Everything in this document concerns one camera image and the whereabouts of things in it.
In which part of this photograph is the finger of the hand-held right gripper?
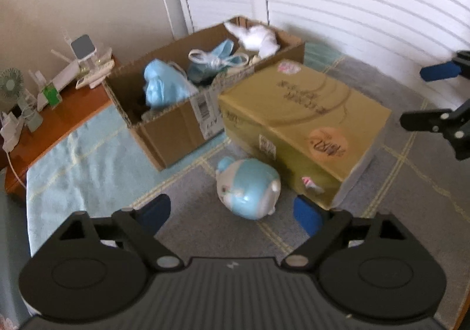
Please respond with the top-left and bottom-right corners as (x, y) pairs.
(399, 98), (470, 160)
(419, 51), (470, 81)

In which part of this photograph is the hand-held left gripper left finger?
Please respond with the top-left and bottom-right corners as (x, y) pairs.
(55, 193), (184, 274)

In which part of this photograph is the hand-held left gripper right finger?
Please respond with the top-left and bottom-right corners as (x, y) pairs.
(281, 195), (410, 274)

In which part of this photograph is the blue white plush toy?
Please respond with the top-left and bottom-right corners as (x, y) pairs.
(215, 157), (282, 220)

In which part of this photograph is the brown cardboard box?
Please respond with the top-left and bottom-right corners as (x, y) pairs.
(104, 16), (306, 172)

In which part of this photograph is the light blue plush toy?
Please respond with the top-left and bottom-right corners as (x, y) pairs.
(143, 59), (199, 110)

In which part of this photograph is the blue face mask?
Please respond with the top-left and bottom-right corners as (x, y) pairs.
(187, 40), (250, 83)

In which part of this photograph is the yellow cardboard box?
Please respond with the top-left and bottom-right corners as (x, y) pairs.
(218, 59), (392, 210)

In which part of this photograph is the wooden nightstand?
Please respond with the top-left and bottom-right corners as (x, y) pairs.
(4, 54), (118, 202)

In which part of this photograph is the bed with teal sheet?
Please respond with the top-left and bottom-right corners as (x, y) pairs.
(0, 168), (32, 330)

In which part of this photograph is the white remote control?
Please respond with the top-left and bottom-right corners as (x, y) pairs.
(75, 65), (111, 90)
(88, 62), (116, 89)

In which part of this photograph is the green card holder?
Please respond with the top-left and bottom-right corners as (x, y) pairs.
(42, 84), (61, 110)

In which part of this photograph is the white router with antennas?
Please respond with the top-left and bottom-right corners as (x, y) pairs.
(28, 31), (83, 110)

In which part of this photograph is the clear plastic box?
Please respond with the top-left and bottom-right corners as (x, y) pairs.
(93, 47), (113, 66)

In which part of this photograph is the white charger plug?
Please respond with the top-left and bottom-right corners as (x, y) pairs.
(0, 113), (19, 136)

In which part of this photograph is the small grey cube device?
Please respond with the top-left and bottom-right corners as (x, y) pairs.
(70, 34), (98, 61)

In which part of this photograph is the small green desk fan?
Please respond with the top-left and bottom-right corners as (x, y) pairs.
(0, 68), (44, 132)

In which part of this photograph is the white cable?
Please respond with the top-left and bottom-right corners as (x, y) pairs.
(4, 146), (29, 192)

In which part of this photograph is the white charger with cable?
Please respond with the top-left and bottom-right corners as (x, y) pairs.
(0, 111), (24, 150)

